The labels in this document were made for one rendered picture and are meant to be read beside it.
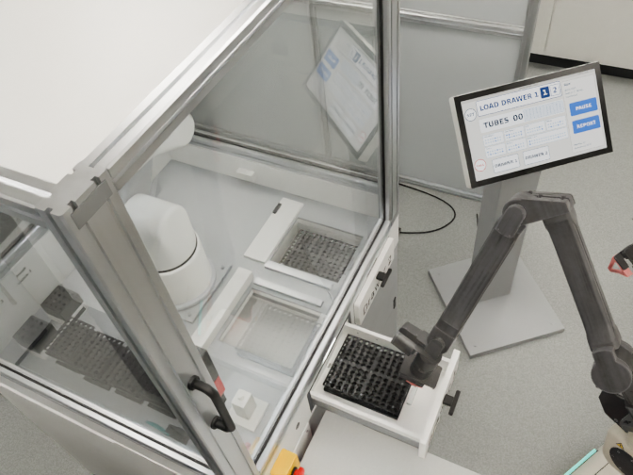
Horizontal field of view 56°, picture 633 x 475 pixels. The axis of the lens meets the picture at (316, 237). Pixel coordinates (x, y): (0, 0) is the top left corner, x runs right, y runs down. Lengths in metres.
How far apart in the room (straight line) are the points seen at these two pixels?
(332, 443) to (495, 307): 1.35
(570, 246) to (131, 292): 0.87
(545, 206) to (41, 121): 0.92
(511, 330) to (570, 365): 0.28
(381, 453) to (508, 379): 1.12
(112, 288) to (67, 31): 0.45
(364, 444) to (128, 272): 1.13
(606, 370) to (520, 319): 1.54
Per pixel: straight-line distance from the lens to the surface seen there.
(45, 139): 0.85
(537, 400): 2.75
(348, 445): 1.79
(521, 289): 2.99
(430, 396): 1.77
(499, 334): 2.84
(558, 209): 1.28
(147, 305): 0.86
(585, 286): 1.34
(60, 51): 1.02
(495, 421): 2.68
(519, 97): 2.14
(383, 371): 1.73
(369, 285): 1.85
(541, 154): 2.17
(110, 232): 0.75
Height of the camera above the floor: 2.43
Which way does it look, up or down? 49 degrees down
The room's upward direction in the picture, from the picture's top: 9 degrees counter-clockwise
